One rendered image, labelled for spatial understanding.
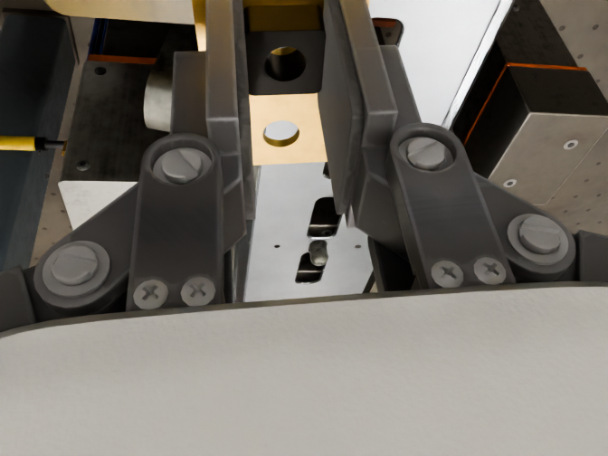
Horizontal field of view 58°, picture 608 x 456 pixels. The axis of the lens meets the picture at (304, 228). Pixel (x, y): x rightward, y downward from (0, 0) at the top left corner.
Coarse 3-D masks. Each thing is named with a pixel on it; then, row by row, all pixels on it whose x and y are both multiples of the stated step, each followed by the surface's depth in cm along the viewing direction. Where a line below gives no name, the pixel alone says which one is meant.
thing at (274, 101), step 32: (192, 0) 11; (256, 0) 12; (288, 0) 12; (320, 0) 12; (256, 32) 11; (288, 32) 11; (320, 32) 11; (256, 64) 12; (288, 64) 13; (320, 64) 12; (256, 96) 14; (288, 96) 14; (256, 128) 15; (320, 128) 15; (256, 160) 16; (288, 160) 16; (320, 160) 16
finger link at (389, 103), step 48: (336, 0) 11; (336, 48) 10; (384, 48) 11; (336, 96) 11; (384, 96) 9; (336, 144) 11; (384, 144) 9; (336, 192) 11; (384, 192) 9; (384, 240) 10; (528, 240) 8
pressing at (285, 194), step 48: (384, 0) 38; (432, 0) 38; (480, 0) 39; (432, 48) 42; (480, 48) 42; (432, 96) 46; (288, 192) 54; (240, 240) 59; (288, 240) 61; (336, 240) 62; (240, 288) 68; (288, 288) 70; (336, 288) 71
